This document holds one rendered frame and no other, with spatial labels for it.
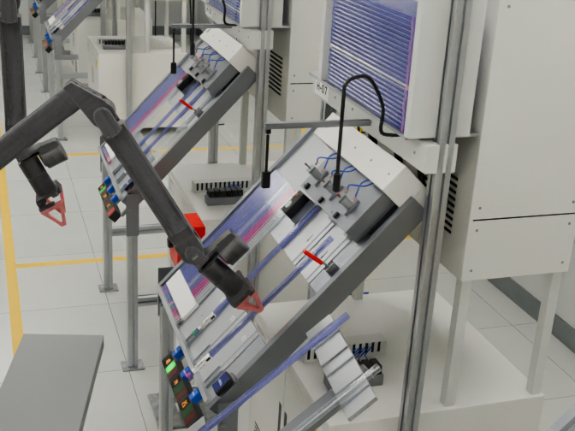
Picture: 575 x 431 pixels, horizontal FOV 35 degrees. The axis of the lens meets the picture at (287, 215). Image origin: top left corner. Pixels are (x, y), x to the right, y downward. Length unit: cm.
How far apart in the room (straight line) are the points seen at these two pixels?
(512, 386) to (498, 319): 178
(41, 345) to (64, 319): 143
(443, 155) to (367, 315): 95
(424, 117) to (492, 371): 93
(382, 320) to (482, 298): 174
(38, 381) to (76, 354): 17
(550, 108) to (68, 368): 148
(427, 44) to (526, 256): 66
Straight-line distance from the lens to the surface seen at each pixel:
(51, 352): 275
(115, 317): 420
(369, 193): 222
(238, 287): 220
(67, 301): 437
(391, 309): 300
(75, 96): 204
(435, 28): 206
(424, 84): 208
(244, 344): 231
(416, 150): 215
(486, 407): 259
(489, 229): 232
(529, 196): 234
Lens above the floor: 196
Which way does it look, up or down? 21 degrees down
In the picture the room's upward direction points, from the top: 3 degrees clockwise
